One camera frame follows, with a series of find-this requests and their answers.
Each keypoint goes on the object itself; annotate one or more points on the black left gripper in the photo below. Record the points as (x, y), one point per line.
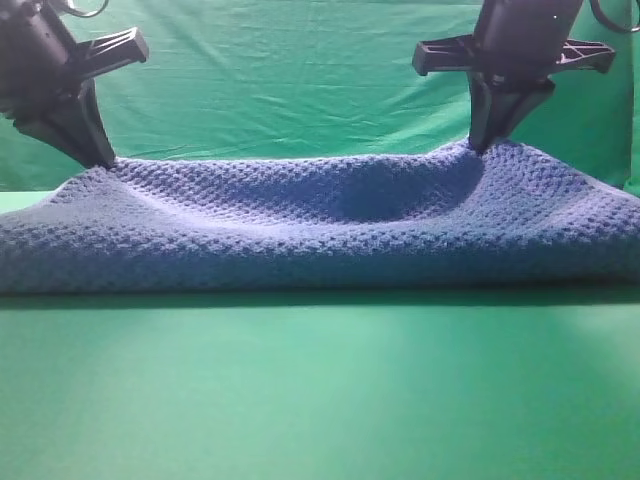
(47, 78)

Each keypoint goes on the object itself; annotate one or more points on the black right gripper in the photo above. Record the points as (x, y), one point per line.
(520, 41)

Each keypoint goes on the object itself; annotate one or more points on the blue waffle-weave towel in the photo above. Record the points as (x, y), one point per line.
(450, 217)

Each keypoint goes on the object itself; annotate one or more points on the green backdrop cloth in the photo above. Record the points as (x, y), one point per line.
(291, 79)

